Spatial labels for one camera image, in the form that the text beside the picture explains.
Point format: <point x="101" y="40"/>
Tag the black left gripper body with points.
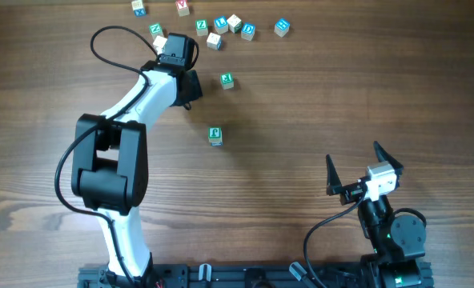
<point x="196" y="92"/>

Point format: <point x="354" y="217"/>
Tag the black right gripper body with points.
<point x="375" y="216"/>

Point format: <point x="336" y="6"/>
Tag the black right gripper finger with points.
<point x="334" y="185"/>
<point x="383" y="156"/>

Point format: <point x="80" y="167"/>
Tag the block with green E top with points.
<point x="227" y="81"/>

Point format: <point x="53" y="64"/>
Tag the block with blue D top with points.
<point x="248" y="31"/>

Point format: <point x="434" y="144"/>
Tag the block with green J top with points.
<point x="215" y="134"/>

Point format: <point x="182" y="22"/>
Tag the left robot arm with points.
<point x="110" y="163"/>

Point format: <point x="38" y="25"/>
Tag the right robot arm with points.
<point x="397" y="236"/>

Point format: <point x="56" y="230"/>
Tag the block with green Z top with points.
<point x="156" y="30"/>

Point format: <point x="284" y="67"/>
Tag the block with green z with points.
<point x="156" y="30"/>
<point x="201" y="27"/>

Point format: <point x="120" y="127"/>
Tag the block with green Z middle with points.
<point x="201" y="27"/>

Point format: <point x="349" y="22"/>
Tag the block with red V top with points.
<point x="182" y="8"/>

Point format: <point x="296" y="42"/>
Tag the block with blue L top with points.
<point x="221" y="25"/>

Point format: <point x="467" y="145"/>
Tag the block with blue X side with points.
<point x="138" y="8"/>

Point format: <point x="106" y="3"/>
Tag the plain block dark green side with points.
<point x="234" y="23"/>

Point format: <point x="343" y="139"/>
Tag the block with blue top right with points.
<point x="282" y="27"/>

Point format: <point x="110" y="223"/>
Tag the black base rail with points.
<point x="337" y="274"/>

